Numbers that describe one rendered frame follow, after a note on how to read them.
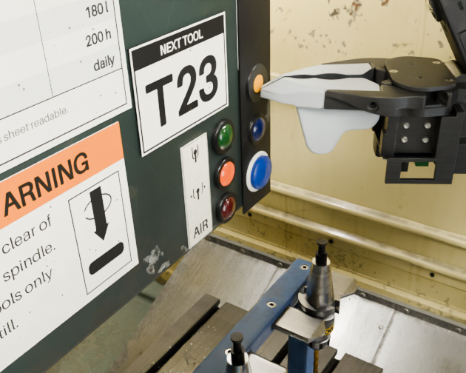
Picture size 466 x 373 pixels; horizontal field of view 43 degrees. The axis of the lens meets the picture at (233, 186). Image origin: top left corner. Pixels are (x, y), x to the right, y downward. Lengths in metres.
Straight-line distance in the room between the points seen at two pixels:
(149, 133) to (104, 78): 0.06
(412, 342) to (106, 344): 0.86
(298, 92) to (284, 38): 0.84
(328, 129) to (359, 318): 1.04
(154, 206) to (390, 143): 0.19
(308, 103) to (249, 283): 1.15
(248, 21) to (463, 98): 0.17
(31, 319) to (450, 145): 0.32
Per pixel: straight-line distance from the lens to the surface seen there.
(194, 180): 0.44
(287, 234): 1.52
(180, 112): 0.40
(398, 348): 1.45
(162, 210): 0.42
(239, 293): 1.57
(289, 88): 0.46
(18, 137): 0.31
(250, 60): 0.47
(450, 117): 0.47
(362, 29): 1.21
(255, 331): 0.86
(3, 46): 0.30
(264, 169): 0.51
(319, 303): 0.90
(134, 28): 0.36
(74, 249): 0.36
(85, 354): 1.79
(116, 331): 1.84
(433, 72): 0.49
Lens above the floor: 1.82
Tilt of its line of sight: 30 degrees down
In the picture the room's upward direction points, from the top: 2 degrees counter-clockwise
